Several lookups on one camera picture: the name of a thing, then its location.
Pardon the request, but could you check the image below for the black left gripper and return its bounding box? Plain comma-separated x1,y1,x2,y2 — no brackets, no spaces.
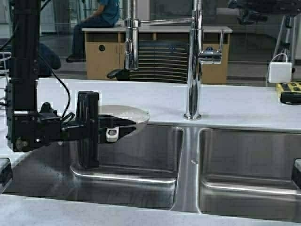
61,91,137,169

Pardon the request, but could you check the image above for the white frying pan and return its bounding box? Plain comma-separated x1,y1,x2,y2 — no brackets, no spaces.
98,105,150,137

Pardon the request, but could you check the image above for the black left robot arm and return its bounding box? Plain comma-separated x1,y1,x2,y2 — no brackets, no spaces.
5,0,138,169

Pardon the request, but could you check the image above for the wooden background table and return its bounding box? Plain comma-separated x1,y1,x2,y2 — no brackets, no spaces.
81,25,233,83

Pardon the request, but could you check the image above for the black office chair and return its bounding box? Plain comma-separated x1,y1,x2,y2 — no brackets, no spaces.
106,40,189,84

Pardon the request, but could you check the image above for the seated person in blue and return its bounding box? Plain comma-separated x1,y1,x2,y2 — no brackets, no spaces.
65,0,122,63

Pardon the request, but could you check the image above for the chrome pull-down faucet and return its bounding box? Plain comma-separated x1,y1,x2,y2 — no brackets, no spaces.
124,0,224,121

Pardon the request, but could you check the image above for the stainless steel double sink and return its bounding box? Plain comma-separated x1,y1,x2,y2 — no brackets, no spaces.
5,125,301,223

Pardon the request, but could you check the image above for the white power adapter box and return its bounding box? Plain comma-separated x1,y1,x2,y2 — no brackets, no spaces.
266,53,293,83

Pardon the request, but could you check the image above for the yellow black power strip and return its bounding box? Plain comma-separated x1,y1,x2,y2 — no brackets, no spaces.
276,81,301,105

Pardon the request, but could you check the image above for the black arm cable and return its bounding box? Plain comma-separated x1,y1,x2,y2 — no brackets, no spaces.
0,0,76,124

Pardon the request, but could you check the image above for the wire dish rack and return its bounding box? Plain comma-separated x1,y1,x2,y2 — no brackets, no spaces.
0,51,12,105

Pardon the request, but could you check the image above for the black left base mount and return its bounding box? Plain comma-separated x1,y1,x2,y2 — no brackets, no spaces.
0,158,13,194

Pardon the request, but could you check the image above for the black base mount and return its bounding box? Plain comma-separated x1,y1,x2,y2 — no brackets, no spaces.
0,158,13,194
292,159,301,188

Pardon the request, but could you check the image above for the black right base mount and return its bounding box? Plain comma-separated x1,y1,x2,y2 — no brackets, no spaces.
292,159,301,188

